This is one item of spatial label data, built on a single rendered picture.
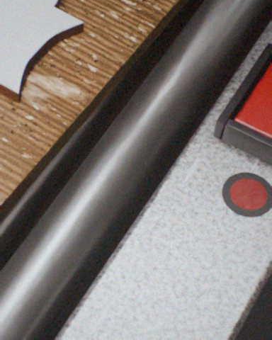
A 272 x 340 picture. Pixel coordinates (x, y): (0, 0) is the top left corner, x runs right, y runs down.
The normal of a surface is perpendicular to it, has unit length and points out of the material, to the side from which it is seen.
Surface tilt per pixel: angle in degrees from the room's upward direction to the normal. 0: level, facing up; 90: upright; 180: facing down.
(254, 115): 0
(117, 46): 0
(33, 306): 32
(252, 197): 0
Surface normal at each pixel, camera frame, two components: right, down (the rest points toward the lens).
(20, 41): 0.07, -0.58
